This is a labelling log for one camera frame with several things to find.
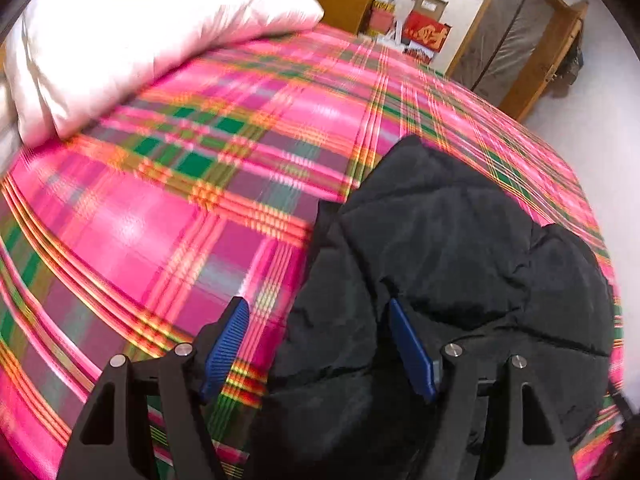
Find black hooded puffer jacket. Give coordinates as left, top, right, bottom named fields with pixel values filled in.
left=247, top=135, right=617, bottom=480

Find hanging bags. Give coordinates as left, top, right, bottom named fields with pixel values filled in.
left=549, top=45, right=587, bottom=97

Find wooden door with plastic cover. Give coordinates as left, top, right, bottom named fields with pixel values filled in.
left=444, top=0, right=590, bottom=124

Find pink plastic container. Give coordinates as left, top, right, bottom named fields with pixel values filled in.
left=369, top=7, right=396, bottom=34

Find pink plaid bed sheet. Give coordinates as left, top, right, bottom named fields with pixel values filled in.
left=0, top=25, right=626, bottom=480

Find white quilt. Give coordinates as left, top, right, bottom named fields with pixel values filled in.
left=0, top=0, right=325, bottom=162

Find brown cardboard box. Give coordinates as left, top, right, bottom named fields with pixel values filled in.
left=411, top=0, right=450, bottom=24

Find red gift box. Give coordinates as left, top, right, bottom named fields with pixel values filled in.
left=402, top=10, right=453, bottom=52

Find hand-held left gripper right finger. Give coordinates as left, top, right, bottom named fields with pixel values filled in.
left=387, top=297, right=576, bottom=480

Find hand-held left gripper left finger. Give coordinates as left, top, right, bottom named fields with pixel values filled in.
left=56, top=297, right=251, bottom=480

